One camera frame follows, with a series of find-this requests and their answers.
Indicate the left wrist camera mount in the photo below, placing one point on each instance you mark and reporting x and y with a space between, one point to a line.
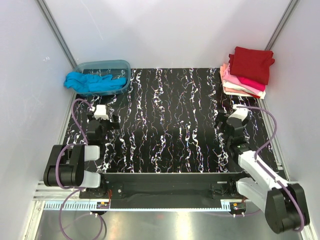
99 112

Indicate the folded magenta t shirt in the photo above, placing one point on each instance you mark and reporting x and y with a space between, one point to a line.
252 83

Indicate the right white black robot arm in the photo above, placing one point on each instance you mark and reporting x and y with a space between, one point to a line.
283 203

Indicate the blue t shirt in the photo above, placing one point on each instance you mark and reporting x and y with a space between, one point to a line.
92 83

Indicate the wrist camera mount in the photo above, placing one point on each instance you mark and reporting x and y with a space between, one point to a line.
99 112
240 112

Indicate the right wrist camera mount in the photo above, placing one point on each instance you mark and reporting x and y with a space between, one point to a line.
240 112

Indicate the folded red t shirt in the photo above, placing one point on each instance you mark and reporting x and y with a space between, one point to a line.
253 95

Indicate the clear blue plastic bin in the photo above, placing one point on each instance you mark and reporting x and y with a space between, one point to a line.
116 68

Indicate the folded salmon t shirt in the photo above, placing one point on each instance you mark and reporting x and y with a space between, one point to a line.
230 91

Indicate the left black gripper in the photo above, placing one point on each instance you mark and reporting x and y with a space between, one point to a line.
112 125

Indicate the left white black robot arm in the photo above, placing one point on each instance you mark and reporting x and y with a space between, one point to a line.
66 163

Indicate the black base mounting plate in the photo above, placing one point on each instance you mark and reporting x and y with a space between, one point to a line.
204 192

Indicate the dark red t shirt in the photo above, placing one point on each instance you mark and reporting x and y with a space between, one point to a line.
251 64

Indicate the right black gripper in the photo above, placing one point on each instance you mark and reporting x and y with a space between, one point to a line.
221 117

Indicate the right aluminium frame post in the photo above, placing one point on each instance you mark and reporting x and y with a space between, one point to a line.
288 12

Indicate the folded light pink t shirt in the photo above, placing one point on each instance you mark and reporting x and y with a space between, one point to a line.
234 82

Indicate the folded white t shirt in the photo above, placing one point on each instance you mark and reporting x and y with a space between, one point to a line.
257 92

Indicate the left aluminium frame post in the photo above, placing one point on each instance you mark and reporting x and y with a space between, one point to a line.
44 8

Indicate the black marble pattern mat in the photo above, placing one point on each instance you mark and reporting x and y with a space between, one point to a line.
167 118

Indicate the aluminium frame post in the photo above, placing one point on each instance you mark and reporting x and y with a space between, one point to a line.
288 12
44 8

